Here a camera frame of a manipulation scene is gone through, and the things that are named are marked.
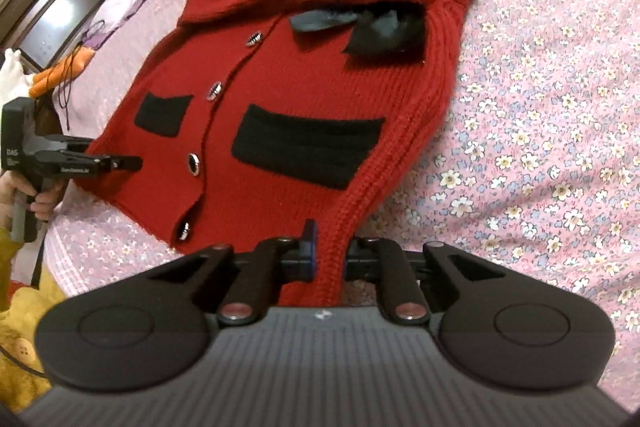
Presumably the yellow garment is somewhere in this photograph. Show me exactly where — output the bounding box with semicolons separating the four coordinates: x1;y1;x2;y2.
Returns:
1;229;65;413

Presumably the black cable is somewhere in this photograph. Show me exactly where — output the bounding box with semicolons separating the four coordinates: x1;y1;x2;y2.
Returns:
41;18;109;134

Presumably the orange plush toy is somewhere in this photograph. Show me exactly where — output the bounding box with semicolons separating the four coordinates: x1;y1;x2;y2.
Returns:
28;46;96;98

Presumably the red knit cardigan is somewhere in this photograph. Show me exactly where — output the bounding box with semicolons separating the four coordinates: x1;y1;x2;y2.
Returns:
81;0;473;306

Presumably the lilac ruffled pillow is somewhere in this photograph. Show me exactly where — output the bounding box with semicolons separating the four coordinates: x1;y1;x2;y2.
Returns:
74;0;146;53

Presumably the person's left hand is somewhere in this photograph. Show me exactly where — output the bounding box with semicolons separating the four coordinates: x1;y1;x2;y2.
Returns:
0;171;67;230

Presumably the pink floral bed sheet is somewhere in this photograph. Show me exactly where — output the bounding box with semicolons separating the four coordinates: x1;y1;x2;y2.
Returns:
41;0;640;403

